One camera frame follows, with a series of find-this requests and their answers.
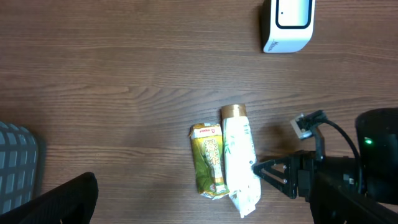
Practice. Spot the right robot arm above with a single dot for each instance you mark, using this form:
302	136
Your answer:
342	189

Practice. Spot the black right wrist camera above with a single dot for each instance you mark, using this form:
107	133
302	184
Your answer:
303	124

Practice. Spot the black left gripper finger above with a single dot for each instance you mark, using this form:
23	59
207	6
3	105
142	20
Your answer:
72	202

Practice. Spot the grey plastic mesh basket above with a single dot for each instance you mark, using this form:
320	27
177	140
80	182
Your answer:
19	151

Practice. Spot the green drink carton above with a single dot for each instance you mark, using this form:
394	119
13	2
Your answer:
207	148

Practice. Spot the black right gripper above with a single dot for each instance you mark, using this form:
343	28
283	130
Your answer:
292	175

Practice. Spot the white barcode scanner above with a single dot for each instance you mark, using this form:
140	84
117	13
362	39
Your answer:
286	25

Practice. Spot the white tube gold cap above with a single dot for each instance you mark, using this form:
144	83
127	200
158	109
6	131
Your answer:
239	157

